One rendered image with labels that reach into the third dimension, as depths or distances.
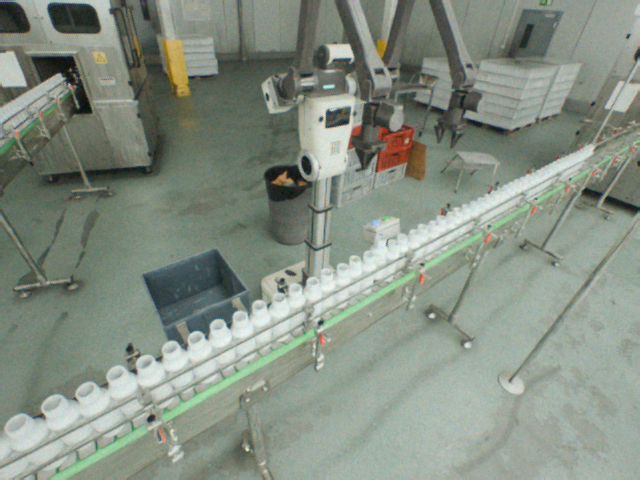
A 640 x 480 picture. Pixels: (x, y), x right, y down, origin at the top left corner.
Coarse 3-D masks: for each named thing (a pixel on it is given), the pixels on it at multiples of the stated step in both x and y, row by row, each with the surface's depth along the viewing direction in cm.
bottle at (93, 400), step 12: (84, 384) 65; (84, 396) 68; (96, 396) 65; (108, 396) 68; (84, 408) 65; (96, 408) 65; (108, 408) 67; (96, 420) 66; (108, 420) 68; (120, 420) 72
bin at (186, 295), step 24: (168, 264) 127; (192, 264) 134; (216, 264) 142; (168, 288) 133; (192, 288) 140; (216, 288) 147; (240, 288) 125; (168, 312) 135; (192, 312) 135; (216, 312) 114; (168, 336) 106
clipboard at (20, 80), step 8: (0, 56) 286; (8, 56) 288; (16, 56) 290; (0, 64) 289; (8, 64) 291; (16, 64) 293; (0, 72) 292; (8, 72) 294; (16, 72) 296; (0, 80) 295; (8, 80) 297; (16, 80) 299; (24, 80) 300
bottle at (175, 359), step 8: (168, 344) 75; (176, 344) 75; (168, 352) 76; (176, 352) 73; (184, 352) 77; (168, 360) 73; (176, 360) 74; (184, 360) 75; (168, 368) 74; (176, 368) 74; (184, 368) 76; (168, 376) 76; (184, 376) 77; (192, 376) 80; (176, 384) 78; (184, 384) 79; (184, 392) 80
